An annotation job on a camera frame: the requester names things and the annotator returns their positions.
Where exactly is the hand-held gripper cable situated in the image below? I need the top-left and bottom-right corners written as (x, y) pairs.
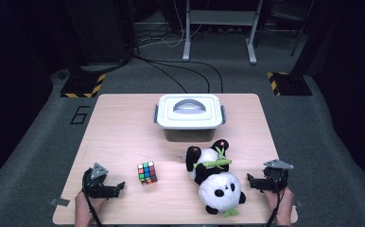
top-left (81, 169), bottom-right (105, 227)
top-left (265, 179), bottom-right (287, 227)

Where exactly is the translucent grey storage box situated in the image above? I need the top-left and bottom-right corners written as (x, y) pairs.
top-left (153, 103), bottom-right (228, 143)

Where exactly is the black yellow striped stand base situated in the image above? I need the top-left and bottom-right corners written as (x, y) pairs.
top-left (267, 71), bottom-right (314, 96)
top-left (60, 72), bottom-right (107, 98)

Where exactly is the white floor cable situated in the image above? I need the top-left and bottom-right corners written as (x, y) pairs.
top-left (137, 18), bottom-right (204, 49)

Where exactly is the person's right hand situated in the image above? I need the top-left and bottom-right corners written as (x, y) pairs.
top-left (263, 186), bottom-right (295, 227)

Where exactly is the black floor cable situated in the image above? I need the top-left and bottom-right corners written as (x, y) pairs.
top-left (132, 55), bottom-right (225, 95)
top-left (146, 61), bottom-right (211, 95)
top-left (146, 61), bottom-right (188, 95)

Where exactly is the left hand-held gripper cable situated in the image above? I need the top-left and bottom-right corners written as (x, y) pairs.
top-left (81, 169), bottom-right (105, 227)

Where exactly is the white lid with grey handle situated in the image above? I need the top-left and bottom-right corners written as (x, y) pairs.
top-left (156, 93), bottom-right (224, 130)

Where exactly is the white metal desk frame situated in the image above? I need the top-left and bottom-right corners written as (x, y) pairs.
top-left (182, 0), bottom-right (264, 65)

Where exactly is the person's left hand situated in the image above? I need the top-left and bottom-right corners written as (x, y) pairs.
top-left (74, 190), bottom-right (108, 227)

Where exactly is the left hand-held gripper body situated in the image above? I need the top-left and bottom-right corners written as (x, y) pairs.
top-left (81, 162), bottom-right (112, 200)

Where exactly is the panda plush toy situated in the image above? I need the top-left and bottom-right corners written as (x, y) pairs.
top-left (179, 138), bottom-right (247, 218)

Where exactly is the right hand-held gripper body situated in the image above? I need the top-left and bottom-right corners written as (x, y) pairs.
top-left (259, 159), bottom-right (295, 192)

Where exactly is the black equipment cabinet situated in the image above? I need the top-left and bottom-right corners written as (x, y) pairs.
top-left (62, 0), bottom-right (136, 64)

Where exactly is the right hand-held gripper cable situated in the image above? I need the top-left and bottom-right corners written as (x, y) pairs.
top-left (265, 179), bottom-right (287, 227)

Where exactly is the multicoloured puzzle cube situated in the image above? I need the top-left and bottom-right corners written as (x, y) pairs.
top-left (136, 161), bottom-right (159, 186)

